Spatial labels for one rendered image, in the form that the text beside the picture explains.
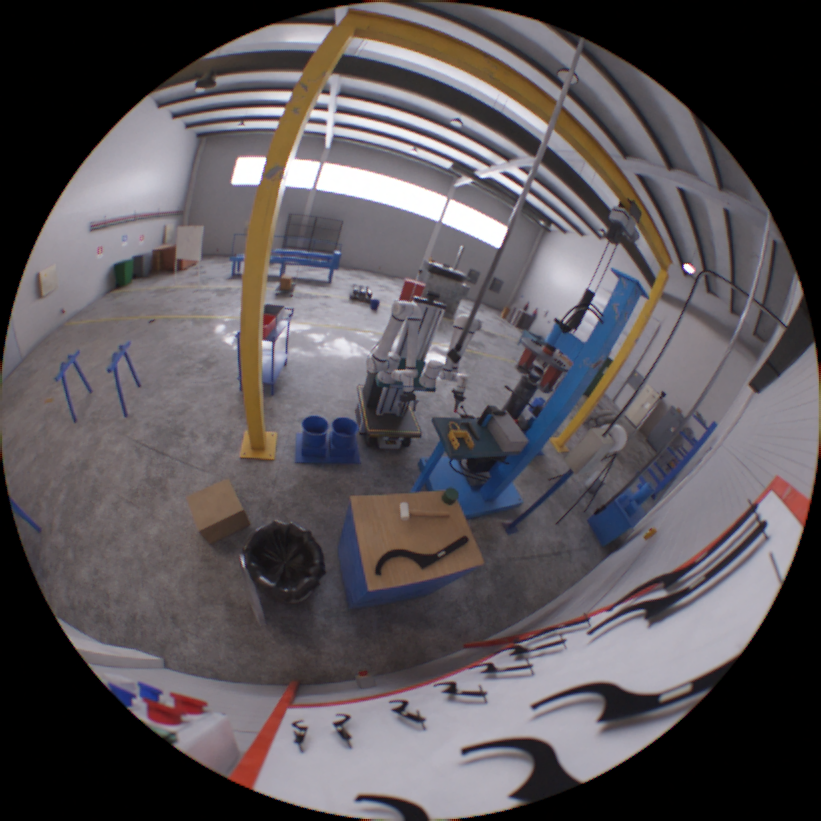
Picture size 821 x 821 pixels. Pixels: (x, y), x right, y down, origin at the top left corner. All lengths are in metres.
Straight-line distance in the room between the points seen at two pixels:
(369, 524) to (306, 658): 1.31
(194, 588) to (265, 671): 0.85
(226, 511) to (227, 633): 1.02
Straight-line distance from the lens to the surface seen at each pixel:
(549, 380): 2.50
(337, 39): 2.49
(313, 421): 2.87
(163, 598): 2.63
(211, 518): 2.30
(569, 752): 0.60
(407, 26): 2.78
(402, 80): 5.99
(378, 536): 1.47
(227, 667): 2.41
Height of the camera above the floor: 2.27
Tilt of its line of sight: 36 degrees down
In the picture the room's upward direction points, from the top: 22 degrees clockwise
